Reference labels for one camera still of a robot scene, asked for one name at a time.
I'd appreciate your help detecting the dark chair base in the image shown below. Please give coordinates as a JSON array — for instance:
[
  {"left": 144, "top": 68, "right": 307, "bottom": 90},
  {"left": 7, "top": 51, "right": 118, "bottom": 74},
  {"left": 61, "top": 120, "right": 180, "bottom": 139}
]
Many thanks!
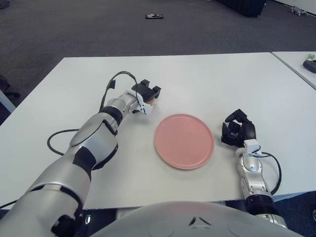
[{"left": 0, "top": 74, "right": 21, "bottom": 99}]

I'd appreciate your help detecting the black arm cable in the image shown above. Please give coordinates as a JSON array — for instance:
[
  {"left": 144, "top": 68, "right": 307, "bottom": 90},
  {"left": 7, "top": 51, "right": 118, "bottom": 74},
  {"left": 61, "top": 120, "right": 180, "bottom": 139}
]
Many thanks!
[
  {"left": 0, "top": 71, "right": 138, "bottom": 210},
  {"left": 256, "top": 152, "right": 282, "bottom": 195}
]

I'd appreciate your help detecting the grey toy figure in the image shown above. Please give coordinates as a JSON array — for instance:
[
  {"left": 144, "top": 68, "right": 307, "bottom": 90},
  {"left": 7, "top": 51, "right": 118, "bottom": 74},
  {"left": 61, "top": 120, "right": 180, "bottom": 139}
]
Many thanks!
[{"left": 288, "top": 6, "right": 309, "bottom": 17}]

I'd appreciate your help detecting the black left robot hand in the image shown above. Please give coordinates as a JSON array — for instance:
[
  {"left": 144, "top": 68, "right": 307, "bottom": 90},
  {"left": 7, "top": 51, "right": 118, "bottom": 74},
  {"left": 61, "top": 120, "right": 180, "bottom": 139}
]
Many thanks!
[{"left": 130, "top": 79, "right": 161, "bottom": 116}]

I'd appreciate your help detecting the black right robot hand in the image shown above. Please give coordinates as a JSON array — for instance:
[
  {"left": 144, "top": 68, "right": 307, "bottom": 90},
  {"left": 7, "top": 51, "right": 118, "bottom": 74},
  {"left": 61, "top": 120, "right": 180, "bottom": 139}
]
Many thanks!
[{"left": 221, "top": 108, "right": 261, "bottom": 155}]

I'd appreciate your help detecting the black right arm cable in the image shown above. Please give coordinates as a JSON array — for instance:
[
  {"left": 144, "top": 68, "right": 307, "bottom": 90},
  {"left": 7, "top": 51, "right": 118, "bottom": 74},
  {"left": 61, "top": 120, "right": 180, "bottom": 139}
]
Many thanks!
[{"left": 256, "top": 152, "right": 282, "bottom": 195}]

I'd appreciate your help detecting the pink round plate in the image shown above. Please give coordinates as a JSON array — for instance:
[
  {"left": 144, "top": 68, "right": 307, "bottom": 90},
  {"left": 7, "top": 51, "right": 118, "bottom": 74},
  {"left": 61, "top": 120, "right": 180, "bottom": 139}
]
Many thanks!
[{"left": 155, "top": 113, "right": 215, "bottom": 170}]

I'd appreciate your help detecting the black box on floor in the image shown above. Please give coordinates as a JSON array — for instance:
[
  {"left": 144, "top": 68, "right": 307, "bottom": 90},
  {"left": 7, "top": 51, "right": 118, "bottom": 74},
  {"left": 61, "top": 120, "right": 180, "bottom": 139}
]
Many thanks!
[{"left": 214, "top": 0, "right": 267, "bottom": 18}]

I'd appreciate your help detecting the dark grey handheld controller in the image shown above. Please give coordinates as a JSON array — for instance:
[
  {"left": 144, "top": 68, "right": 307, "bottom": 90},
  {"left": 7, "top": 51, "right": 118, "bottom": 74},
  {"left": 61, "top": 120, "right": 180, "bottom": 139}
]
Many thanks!
[{"left": 302, "top": 59, "right": 316, "bottom": 74}]

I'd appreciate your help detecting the silver robot torso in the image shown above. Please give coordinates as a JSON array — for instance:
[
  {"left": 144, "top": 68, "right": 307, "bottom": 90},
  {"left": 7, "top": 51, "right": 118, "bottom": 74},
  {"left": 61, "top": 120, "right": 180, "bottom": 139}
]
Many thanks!
[{"left": 91, "top": 201, "right": 302, "bottom": 237}]

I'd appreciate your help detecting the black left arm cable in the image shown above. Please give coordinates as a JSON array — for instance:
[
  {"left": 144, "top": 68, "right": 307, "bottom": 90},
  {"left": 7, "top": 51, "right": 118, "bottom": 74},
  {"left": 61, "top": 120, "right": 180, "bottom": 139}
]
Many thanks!
[{"left": 0, "top": 71, "right": 138, "bottom": 210}]

